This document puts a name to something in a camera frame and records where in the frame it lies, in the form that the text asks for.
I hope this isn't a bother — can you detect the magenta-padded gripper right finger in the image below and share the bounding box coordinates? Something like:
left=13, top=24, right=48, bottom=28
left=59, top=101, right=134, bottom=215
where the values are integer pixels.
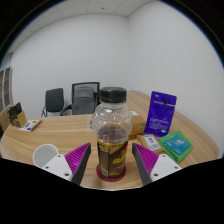
left=131, top=141, right=184, bottom=186

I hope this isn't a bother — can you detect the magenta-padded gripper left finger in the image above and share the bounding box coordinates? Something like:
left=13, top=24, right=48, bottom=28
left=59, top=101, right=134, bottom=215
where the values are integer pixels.
left=40, top=142, right=92, bottom=185

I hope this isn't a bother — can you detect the clear bottle with brown label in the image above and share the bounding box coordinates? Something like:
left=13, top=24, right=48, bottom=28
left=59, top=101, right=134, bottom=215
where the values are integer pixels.
left=91, top=86, right=134, bottom=179

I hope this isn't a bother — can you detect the small white and yellow box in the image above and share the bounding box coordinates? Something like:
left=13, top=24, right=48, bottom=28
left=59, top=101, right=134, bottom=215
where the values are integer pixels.
left=136, top=133, right=165, bottom=155

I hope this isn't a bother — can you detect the orange box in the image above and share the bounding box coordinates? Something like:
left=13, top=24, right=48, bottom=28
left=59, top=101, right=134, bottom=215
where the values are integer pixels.
left=128, top=114, right=147, bottom=140

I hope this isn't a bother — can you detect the green snack packet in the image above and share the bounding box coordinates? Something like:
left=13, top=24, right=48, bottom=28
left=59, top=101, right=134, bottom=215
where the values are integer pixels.
left=157, top=130, right=194, bottom=164

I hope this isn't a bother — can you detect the white mug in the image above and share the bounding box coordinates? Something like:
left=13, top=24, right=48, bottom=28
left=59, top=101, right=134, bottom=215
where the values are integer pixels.
left=32, top=143, right=60, bottom=169

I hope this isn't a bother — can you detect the round grey patterned disc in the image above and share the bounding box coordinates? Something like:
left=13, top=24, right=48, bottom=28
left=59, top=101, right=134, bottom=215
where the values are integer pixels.
left=86, top=114, right=98, bottom=134

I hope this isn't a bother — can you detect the purple standing pouch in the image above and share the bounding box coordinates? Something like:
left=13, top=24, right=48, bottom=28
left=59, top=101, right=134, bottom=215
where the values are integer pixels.
left=143, top=90, right=178, bottom=138

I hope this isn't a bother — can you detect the white and green leaflet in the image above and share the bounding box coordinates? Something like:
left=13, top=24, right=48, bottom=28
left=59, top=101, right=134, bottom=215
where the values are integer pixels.
left=19, top=119, right=43, bottom=132

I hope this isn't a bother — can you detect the grey mesh office chair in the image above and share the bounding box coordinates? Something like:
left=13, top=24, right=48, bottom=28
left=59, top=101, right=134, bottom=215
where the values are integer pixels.
left=60, top=81, right=101, bottom=116

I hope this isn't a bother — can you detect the black office chair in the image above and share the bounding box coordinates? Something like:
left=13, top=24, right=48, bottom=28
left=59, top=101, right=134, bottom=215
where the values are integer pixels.
left=41, top=87, right=65, bottom=118

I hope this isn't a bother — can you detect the tan cardboard box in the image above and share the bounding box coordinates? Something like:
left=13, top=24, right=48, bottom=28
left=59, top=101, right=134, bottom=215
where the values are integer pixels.
left=0, top=107, right=28, bottom=133

